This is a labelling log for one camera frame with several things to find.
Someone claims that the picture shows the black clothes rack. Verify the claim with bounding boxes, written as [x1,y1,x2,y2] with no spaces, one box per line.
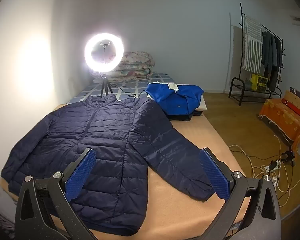
[229,2,287,107]

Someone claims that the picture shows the navy puffer jacket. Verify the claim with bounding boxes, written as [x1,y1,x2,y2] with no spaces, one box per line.
[0,94,215,237]

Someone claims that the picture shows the black clamp device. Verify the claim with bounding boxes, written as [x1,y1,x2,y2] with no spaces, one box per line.
[281,150,296,167]

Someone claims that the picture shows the folded floral quilt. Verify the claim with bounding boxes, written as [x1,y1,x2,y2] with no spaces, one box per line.
[107,51,156,82]

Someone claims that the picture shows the white power strip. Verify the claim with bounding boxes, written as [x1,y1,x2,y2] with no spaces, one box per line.
[261,159,282,173]

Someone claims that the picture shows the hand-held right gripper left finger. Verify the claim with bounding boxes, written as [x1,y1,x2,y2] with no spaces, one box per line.
[14,147,97,240]

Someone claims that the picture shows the red flat box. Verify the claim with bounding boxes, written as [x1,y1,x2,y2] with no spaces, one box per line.
[281,99,300,117]

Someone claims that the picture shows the hanging dark clothes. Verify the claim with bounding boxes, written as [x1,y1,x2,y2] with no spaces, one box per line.
[261,30,283,92]

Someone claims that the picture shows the ring light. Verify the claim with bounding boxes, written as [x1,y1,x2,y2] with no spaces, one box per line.
[84,32,125,74]

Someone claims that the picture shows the dark flat box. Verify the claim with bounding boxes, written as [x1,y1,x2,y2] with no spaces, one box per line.
[289,87,300,103]

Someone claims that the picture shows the blue checked bedsheet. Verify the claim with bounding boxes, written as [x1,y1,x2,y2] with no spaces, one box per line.
[74,72,177,104]

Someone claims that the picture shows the cream folded cloth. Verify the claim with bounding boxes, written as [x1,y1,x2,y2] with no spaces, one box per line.
[190,97,208,117]

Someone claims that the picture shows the orange cloth covered table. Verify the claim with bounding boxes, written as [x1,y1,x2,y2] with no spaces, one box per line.
[258,90,300,153]

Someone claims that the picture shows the striped white towel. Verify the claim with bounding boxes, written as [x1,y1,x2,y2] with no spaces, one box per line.
[242,14,263,73]

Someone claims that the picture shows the black cable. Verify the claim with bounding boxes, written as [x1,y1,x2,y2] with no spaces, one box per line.
[117,87,150,98]

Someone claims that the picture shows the pale floor cables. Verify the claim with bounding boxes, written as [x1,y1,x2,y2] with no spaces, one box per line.
[227,132,300,207]

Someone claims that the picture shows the bright blue garment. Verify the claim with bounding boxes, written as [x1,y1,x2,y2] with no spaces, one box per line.
[145,82,205,115]

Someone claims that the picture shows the dark folded clothes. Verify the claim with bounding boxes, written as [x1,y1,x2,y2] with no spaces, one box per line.
[165,111,203,122]

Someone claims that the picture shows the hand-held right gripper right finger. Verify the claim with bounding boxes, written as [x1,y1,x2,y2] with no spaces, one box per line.
[199,147,282,240]

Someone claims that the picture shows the yellow crate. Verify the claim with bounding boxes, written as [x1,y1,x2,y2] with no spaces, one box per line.
[250,73,268,92]

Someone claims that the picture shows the black mini tripod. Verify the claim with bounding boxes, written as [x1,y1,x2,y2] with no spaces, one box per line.
[99,72,113,98]

